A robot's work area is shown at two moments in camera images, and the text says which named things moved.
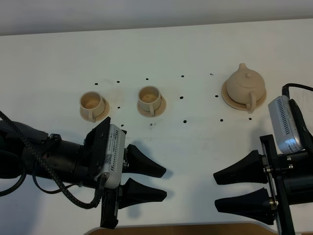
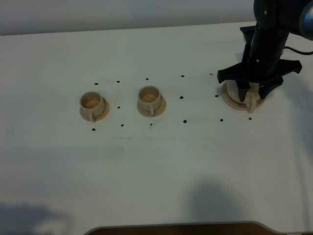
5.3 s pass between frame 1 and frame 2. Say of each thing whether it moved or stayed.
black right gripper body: moved
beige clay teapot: stayed
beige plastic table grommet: stayed
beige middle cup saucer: stayed
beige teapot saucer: stayed
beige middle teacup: stayed
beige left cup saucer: stayed
